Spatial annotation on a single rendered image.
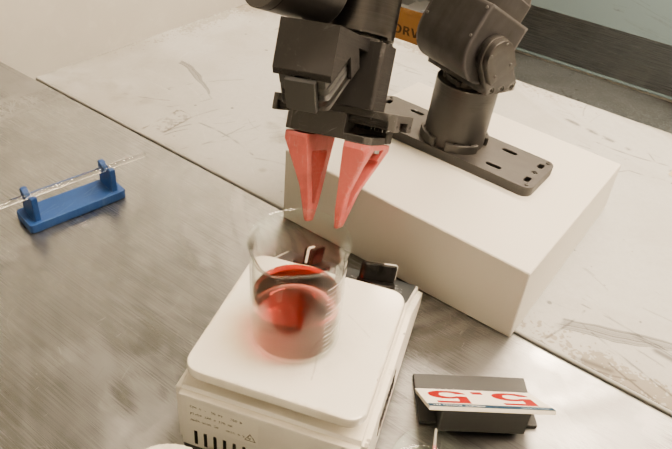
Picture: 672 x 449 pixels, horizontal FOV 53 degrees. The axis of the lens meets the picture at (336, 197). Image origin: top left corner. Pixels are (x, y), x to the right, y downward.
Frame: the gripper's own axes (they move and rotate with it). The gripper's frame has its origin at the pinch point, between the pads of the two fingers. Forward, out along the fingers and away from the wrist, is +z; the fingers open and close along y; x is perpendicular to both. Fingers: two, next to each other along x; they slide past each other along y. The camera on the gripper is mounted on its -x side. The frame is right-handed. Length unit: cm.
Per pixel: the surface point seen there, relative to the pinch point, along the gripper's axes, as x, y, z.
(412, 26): 206, -46, -40
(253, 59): 40, -28, -13
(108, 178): 5.2, -25.1, 2.7
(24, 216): -0.7, -29.6, 7.1
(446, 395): -3.5, 13.1, 10.5
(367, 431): -13.3, 9.7, 10.2
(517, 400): -2.2, 18.1, 9.7
